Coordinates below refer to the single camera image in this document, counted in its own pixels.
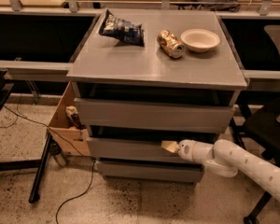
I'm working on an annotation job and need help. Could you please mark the grey drawer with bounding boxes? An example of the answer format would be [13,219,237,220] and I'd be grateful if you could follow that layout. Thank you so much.
[87,137,186,163]
[97,159,204,183]
[74,98,234,133]

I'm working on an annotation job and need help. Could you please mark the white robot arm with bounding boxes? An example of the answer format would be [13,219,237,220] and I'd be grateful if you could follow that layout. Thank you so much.
[161,139,280,202]

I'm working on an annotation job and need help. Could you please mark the grey bottom drawer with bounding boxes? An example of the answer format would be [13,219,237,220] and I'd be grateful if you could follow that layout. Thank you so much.
[97,159,204,183]

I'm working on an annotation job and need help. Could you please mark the grey drawer cabinet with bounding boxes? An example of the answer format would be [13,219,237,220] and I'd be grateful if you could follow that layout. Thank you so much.
[67,9,247,183]

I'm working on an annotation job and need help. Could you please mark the grey top drawer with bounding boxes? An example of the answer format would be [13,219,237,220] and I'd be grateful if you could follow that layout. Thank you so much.
[74,98,234,133]

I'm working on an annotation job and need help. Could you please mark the black office chair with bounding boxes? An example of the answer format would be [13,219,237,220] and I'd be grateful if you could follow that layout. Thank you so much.
[229,24,280,224]

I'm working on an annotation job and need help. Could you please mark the cardboard box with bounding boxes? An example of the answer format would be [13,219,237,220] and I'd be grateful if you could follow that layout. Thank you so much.
[49,83,91,156]

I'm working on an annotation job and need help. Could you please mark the gold soda can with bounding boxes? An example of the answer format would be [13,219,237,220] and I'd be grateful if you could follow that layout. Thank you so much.
[157,30,185,59]

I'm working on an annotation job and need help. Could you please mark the snack bag in box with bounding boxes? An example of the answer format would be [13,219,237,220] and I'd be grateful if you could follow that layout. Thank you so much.
[65,105,85,130]

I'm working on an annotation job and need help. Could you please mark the white paper bowl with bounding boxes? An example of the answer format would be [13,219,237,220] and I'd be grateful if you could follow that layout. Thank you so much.
[181,29,220,53]

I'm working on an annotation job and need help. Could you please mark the metal bottle on floor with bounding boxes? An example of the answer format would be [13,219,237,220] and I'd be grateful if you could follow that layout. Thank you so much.
[49,142,68,167]

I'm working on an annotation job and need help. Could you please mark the blue chip bag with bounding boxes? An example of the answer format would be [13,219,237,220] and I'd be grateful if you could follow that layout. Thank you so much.
[99,10,145,47]

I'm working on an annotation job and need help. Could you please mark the black floor cable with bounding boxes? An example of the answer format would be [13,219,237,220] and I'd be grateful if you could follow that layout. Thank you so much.
[0,92,97,224]

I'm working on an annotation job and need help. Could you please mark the black table leg frame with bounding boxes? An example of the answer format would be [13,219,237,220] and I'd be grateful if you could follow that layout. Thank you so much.
[0,70,52,203]

